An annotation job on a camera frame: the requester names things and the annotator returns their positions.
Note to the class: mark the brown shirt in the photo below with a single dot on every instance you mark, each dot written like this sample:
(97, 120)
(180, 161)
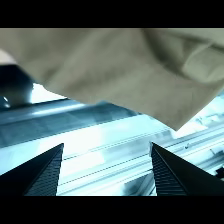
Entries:
(116, 66)

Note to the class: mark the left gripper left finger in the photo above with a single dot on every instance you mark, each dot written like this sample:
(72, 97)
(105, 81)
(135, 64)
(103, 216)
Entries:
(36, 176)

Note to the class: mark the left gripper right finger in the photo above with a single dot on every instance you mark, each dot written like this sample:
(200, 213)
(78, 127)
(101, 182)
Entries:
(180, 176)

